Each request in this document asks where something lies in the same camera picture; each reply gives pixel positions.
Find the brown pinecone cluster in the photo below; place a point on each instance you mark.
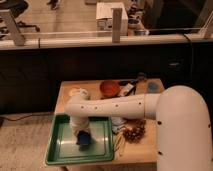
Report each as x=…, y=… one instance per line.
x=136, y=133

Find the green plastic tray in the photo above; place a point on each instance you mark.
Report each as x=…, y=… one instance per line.
x=63, y=150

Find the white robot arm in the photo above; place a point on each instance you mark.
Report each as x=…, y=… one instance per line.
x=183, y=127

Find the beige bundle of sticks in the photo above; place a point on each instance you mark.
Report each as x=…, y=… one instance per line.
x=119, y=144

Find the black white packet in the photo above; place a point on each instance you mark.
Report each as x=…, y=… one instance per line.
x=126, y=87

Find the orange bowl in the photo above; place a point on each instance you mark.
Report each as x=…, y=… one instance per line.
x=109, y=88

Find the wooden table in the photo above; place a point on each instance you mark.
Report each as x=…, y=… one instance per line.
x=143, y=153

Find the white cardboard box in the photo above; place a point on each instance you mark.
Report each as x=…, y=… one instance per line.
x=104, y=14

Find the blue small cup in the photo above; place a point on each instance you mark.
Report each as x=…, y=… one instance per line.
x=152, y=87

